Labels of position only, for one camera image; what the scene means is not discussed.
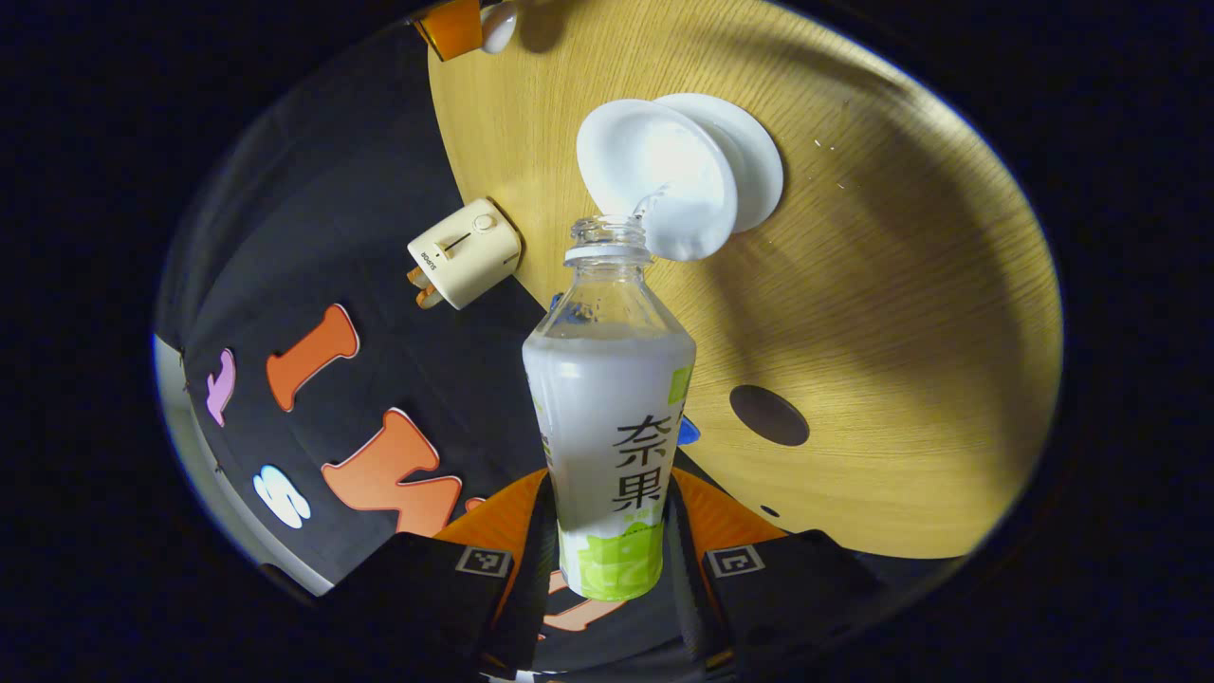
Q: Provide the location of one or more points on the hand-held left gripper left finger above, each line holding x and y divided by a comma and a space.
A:
526, 607

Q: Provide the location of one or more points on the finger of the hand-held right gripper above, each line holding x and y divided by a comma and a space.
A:
453, 28

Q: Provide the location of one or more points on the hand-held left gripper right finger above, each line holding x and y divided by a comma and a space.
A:
688, 588

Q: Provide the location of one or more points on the white teacup lid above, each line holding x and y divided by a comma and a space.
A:
498, 28

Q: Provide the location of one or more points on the dark round coaster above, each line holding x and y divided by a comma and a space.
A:
768, 415

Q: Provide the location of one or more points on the clear water bottle green label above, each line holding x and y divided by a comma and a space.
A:
607, 408

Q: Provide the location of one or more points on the white teacup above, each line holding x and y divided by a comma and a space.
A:
654, 161

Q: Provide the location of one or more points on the cream toaster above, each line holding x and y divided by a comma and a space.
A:
469, 249

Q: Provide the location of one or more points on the brown toast slice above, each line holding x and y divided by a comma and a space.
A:
429, 297
417, 278

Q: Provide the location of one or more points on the white saucer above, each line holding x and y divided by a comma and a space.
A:
759, 161

